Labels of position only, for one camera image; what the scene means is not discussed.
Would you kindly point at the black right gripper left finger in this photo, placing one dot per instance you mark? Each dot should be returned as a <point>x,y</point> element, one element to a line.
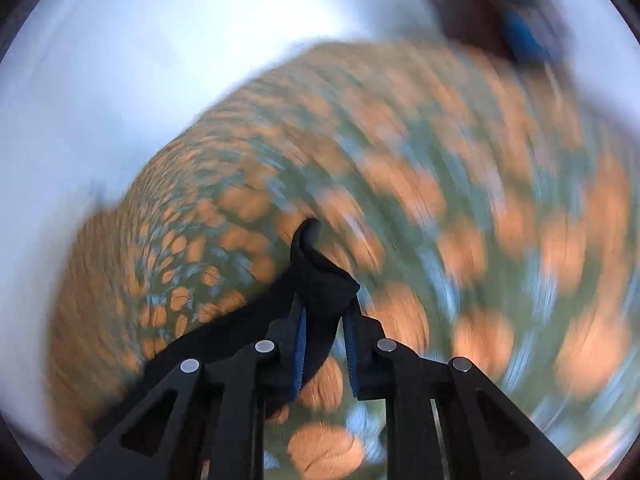
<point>206,419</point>

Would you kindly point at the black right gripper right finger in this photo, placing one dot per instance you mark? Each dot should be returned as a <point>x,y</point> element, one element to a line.
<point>444,420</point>

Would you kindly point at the black pants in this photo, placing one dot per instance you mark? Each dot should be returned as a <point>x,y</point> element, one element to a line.
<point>324,289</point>

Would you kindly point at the green orange floral bedspread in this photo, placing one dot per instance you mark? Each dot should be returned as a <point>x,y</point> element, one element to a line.
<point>482,209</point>

